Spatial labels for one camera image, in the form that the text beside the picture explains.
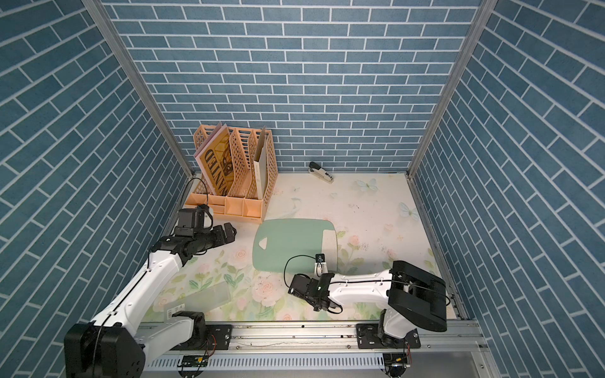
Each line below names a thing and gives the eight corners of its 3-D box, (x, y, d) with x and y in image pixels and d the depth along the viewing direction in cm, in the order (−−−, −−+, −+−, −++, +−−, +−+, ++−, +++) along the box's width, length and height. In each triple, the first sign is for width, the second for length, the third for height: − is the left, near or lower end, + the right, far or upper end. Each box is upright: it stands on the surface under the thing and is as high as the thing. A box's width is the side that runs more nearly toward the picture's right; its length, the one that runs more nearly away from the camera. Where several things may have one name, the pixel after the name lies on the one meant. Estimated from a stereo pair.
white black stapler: (306, 170, 125) (306, 164, 122) (311, 166, 127) (311, 160, 124) (329, 185, 118) (330, 180, 115) (334, 181, 120) (335, 175, 117)
